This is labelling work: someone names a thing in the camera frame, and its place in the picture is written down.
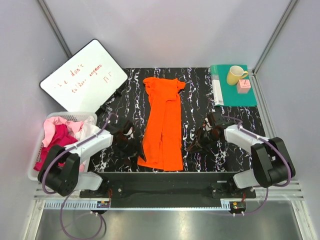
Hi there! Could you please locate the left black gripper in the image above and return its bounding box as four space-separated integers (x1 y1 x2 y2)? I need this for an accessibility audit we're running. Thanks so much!
114 136 146 167

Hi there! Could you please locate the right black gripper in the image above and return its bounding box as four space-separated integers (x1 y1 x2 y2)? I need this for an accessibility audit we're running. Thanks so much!
186 127 221 155

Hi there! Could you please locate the orange t shirt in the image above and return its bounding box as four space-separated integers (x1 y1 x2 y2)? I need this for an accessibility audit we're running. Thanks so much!
137 77 186 172

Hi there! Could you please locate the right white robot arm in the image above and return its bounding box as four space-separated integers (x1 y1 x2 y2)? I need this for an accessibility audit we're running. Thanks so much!
187 111 296 199

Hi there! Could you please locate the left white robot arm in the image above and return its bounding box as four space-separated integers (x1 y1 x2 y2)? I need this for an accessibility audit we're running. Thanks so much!
38 119 144 198

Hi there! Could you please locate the black marble pattern mat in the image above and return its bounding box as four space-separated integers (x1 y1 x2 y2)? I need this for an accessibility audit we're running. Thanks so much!
97 67 265 172

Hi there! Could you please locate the green book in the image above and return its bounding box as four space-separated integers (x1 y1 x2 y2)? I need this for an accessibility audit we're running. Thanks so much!
210 64 257 107

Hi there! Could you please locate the white t shirt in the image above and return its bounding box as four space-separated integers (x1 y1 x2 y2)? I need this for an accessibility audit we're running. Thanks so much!
73 116 100 141

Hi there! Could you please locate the white plastic laundry basket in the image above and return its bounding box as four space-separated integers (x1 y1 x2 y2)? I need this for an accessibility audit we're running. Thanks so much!
27 111 98 181

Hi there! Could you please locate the pink cube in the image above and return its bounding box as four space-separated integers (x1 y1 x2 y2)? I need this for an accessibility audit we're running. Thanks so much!
236 79 251 94

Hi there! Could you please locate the magenta t shirt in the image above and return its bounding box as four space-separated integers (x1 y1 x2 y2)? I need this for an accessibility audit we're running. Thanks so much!
33 124 78 172

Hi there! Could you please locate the yellow mug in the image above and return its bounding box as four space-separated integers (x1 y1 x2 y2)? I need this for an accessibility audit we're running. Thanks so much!
226 65 249 86

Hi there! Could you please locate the white whiteboard with red writing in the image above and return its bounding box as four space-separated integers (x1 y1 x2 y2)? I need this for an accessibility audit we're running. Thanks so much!
39 39 128 113

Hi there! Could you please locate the light pink t shirt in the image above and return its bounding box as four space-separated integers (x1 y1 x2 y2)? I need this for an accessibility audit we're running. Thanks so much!
42 116 84 147

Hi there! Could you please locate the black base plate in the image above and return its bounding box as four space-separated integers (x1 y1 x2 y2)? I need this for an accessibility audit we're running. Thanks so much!
80 172 256 199

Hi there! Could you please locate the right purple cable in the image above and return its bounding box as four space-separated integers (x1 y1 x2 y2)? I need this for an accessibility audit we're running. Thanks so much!
219 114 293 216

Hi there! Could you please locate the purple cable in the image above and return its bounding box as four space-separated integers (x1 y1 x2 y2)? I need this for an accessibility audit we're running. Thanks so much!
41 112 118 238
219 114 293 216

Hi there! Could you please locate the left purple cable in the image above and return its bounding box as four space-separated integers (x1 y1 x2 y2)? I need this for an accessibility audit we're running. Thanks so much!
41 112 118 238

